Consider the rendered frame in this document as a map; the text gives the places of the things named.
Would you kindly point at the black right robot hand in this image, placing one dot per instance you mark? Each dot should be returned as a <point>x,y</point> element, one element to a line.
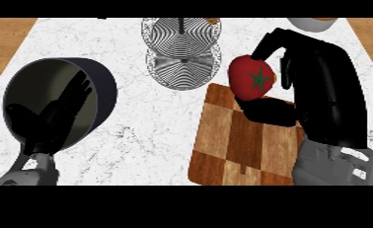
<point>324,93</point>

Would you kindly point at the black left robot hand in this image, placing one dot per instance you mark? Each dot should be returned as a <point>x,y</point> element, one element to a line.
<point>53,120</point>

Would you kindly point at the red tomato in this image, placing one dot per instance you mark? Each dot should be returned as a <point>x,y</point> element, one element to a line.
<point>249,78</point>

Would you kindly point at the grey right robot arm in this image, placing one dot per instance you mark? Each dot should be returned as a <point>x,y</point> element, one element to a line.
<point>335,167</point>

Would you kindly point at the checkered wooden cutting board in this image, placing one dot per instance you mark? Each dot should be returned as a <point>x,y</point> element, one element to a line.
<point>242,146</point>

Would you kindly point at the black frying pan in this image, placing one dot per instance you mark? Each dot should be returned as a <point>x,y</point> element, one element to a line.
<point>56,103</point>

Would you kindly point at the grey bowl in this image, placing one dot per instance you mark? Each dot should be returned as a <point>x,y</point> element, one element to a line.
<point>311,24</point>

